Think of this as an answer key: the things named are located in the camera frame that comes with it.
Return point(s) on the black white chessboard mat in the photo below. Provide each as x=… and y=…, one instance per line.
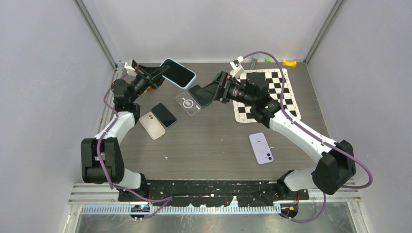
x=278, y=81

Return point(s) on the grey metal bracket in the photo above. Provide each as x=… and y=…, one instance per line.
x=254, y=60

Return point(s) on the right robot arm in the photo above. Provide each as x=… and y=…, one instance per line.
x=334, y=161

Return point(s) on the light blue phone face up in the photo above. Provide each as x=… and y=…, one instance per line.
x=178, y=74

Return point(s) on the cream cased phone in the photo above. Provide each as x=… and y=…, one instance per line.
x=152, y=126

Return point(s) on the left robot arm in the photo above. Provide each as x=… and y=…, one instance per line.
x=101, y=158

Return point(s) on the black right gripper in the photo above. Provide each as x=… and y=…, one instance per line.
x=212, y=88

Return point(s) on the dark phone face up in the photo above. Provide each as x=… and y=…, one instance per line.
x=164, y=115

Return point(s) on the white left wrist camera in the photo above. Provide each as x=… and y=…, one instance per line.
x=131, y=67

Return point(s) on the aluminium frame rail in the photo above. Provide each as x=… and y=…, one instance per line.
x=234, y=138

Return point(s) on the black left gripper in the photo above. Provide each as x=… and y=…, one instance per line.
x=146, y=74

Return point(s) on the yellow curved toy piece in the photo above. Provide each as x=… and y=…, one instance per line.
x=289, y=63

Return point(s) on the lilac phone case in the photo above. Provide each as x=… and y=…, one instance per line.
x=261, y=149

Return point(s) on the clear phone case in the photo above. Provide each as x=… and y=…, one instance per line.
x=188, y=103

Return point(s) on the teal phone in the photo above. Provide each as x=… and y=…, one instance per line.
x=203, y=102

